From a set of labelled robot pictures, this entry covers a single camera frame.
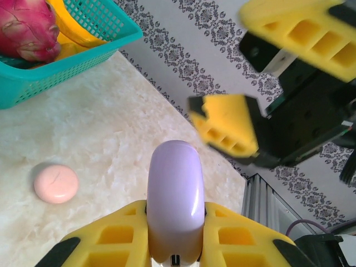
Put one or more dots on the purple earbud charging case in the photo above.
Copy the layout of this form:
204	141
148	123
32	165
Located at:
175	180

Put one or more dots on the pink earbud charging case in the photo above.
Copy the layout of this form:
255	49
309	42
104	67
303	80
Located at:
55	183

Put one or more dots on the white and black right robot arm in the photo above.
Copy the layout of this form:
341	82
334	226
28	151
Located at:
320	250

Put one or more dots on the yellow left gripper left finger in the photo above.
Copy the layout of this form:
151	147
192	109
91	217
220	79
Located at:
116	250

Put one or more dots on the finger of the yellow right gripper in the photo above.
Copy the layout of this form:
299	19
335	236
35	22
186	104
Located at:
228	116
283	16

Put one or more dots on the yellow toy banana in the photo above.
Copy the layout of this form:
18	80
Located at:
66	27
71	50

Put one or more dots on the teal plastic basket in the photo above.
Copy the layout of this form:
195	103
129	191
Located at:
83	64

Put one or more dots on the pink toy dragon fruit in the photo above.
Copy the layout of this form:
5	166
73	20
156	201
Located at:
27	30

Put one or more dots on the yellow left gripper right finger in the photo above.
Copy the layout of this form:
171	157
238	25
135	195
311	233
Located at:
239	250

